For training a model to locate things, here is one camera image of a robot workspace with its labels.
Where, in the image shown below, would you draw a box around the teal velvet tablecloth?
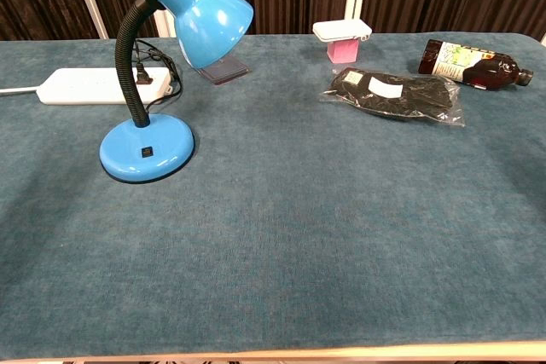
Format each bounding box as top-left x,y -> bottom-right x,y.
0,32 -> 546,361

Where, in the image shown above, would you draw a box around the small dark transparent case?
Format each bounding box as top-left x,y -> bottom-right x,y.
200,55 -> 250,86

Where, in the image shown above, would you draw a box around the pink box with white lid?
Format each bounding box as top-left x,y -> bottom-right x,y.
312,19 -> 373,65

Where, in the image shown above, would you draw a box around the black gloves in plastic bag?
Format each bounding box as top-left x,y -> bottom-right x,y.
319,66 -> 466,128

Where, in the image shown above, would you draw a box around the dark brown liquid bottle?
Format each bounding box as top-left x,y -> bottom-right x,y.
417,38 -> 535,91

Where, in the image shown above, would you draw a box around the blue desk lamp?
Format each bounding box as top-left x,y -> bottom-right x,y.
98,0 -> 255,183

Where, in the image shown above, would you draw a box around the white power strip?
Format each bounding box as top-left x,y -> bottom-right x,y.
0,66 -> 173,106

